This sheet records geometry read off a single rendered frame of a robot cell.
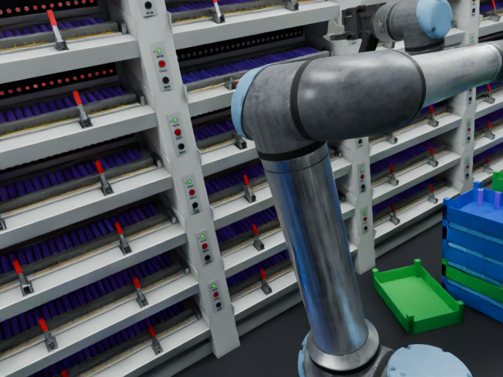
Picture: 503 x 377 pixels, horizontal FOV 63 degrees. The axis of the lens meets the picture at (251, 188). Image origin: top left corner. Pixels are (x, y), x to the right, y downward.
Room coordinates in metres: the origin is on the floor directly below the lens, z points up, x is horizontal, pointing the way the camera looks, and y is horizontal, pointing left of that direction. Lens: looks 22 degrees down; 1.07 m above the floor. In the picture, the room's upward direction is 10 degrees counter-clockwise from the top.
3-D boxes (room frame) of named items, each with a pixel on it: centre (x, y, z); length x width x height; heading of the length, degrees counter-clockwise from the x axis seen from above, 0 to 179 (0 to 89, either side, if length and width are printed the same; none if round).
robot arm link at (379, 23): (1.11, -0.42, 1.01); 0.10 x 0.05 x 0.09; 119
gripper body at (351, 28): (1.18, -0.38, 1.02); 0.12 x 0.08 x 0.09; 29
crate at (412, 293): (1.24, -0.53, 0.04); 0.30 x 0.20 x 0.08; 5
